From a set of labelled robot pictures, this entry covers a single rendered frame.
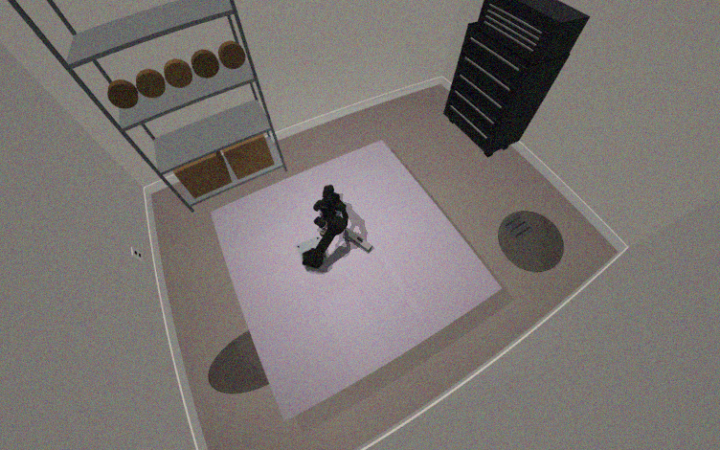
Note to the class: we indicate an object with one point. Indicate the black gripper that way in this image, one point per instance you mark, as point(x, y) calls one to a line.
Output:
point(321, 221)

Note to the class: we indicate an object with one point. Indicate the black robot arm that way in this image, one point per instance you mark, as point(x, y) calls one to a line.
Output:
point(335, 226)

